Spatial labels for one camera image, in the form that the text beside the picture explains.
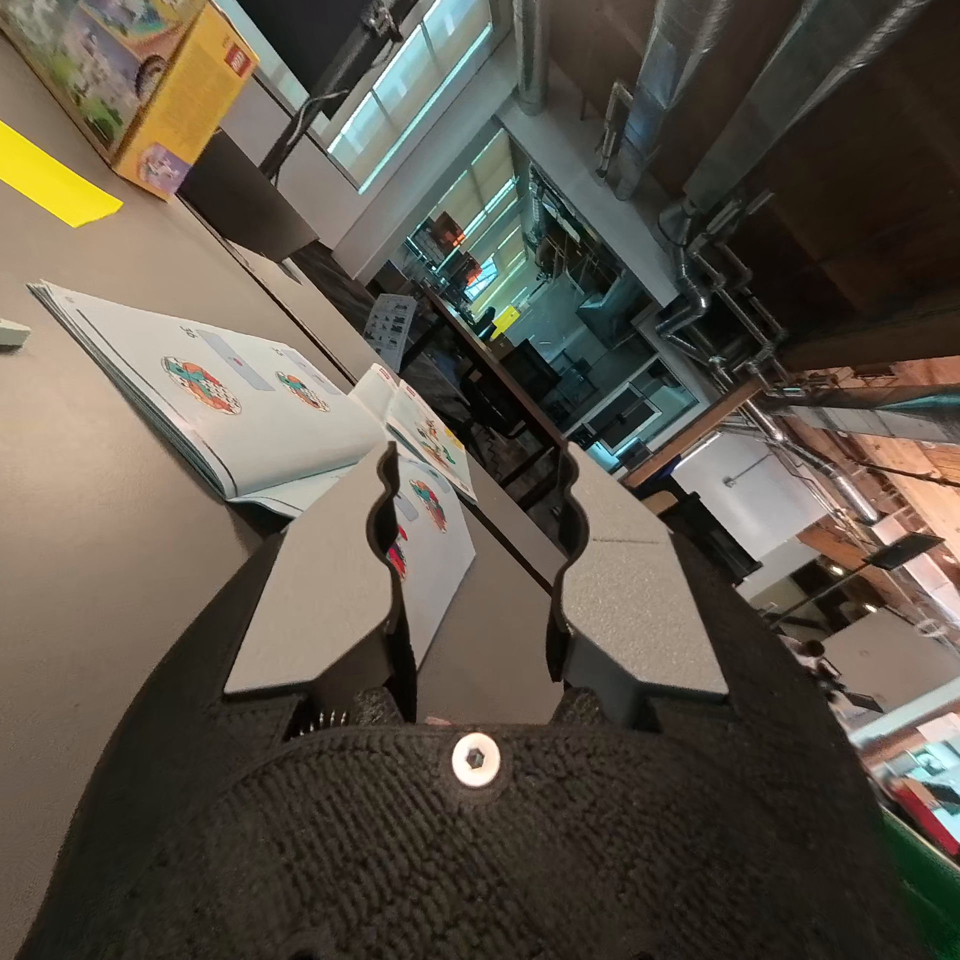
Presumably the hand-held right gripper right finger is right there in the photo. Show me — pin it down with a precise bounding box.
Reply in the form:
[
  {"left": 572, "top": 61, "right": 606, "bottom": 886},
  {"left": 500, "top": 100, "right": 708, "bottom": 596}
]
[{"left": 549, "top": 441, "right": 731, "bottom": 723}]

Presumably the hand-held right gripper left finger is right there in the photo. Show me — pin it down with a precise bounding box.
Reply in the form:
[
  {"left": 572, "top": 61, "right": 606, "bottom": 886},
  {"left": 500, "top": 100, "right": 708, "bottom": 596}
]
[{"left": 222, "top": 441, "right": 419, "bottom": 723}]

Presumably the yellow toy set box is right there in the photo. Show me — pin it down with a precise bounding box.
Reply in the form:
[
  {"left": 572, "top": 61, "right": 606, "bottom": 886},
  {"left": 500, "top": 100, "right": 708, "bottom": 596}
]
[{"left": 0, "top": 0, "right": 261, "bottom": 202}]

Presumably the closed instruction booklet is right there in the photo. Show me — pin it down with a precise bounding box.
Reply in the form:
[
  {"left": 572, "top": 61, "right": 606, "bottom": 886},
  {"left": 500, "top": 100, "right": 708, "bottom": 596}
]
[
  {"left": 386, "top": 378, "right": 479, "bottom": 505},
  {"left": 350, "top": 364, "right": 406, "bottom": 429}
]

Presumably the black office chair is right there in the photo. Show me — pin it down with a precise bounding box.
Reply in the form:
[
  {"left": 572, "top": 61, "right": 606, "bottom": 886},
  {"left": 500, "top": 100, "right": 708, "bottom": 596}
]
[{"left": 456, "top": 339, "right": 558, "bottom": 453}]

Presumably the printed paper sheet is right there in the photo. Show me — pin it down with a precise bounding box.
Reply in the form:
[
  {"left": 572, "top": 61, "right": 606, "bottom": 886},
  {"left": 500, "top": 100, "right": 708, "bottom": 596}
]
[{"left": 363, "top": 293, "right": 418, "bottom": 374}]

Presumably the open instruction booklet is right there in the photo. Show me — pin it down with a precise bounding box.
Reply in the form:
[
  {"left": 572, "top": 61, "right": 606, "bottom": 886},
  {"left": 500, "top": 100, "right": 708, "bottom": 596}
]
[{"left": 27, "top": 280, "right": 479, "bottom": 670}]

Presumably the long wooden table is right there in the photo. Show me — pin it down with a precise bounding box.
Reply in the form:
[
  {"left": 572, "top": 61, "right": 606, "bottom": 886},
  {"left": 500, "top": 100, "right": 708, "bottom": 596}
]
[{"left": 414, "top": 279, "right": 569, "bottom": 513}]

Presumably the grey pipe cluster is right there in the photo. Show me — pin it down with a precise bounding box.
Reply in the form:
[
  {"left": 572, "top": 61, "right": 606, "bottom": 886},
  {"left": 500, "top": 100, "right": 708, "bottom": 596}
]
[{"left": 658, "top": 191, "right": 800, "bottom": 395}]

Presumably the black display stand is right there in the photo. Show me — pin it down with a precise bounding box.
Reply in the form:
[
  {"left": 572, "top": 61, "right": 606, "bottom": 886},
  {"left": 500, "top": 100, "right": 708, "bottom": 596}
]
[{"left": 178, "top": 0, "right": 402, "bottom": 265}]

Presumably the green plastic bin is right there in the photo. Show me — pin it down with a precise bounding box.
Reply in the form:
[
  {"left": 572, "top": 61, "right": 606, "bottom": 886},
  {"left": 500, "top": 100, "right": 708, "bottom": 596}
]
[{"left": 879, "top": 804, "right": 960, "bottom": 960}]

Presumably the yellow paper note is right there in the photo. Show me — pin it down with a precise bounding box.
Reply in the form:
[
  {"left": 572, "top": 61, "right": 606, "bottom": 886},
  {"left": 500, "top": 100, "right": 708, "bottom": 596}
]
[{"left": 0, "top": 120, "right": 124, "bottom": 229}]

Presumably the large window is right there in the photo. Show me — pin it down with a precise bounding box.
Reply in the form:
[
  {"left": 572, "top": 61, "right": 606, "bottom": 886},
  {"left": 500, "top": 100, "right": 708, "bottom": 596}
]
[{"left": 324, "top": 0, "right": 498, "bottom": 195}]

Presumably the large black display screen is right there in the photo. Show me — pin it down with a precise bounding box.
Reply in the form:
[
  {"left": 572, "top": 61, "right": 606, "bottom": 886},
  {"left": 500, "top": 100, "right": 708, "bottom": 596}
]
[{"left": 238, "top": 0, "right": 391, "bottom": 90}]

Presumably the slim silver duct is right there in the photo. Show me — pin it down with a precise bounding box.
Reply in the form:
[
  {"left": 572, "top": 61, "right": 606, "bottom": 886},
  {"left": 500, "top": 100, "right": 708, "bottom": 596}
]
[{"left": 746, "top": 408, "right": 885, "bottom": 528}]

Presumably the silver ventilation duct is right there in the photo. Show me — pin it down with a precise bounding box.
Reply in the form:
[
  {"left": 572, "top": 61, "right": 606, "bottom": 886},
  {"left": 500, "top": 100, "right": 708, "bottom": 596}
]
[
  {"left": 613, "top": 0, "right": 723, "bottom": 202},
  {"left": 658, "top": 0, "right": 890, "bottom": 234},
  {"left": 512, "top": 0, "right": 554, "bottom": 119}
]

